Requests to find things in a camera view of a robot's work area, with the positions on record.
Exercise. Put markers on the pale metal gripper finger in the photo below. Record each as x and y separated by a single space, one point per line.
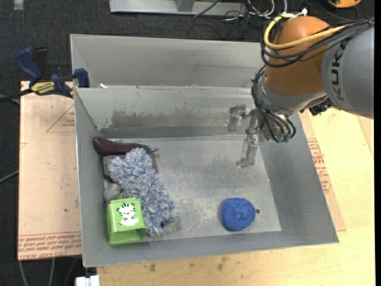
235 116
250 152

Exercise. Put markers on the grey metal bin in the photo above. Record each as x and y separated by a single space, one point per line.
196 171

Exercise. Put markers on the blue round sponge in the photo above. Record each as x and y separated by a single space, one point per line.
237 214

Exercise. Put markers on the blue and white fluffy duster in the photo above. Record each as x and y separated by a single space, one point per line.
143 183

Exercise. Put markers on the green cup with tiger print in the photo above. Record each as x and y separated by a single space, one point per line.
125 222

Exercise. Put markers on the grey crumpled cloth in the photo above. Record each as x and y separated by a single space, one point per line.
110 191

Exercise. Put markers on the brown cardboard board, red print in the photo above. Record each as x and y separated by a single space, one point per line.
47 174

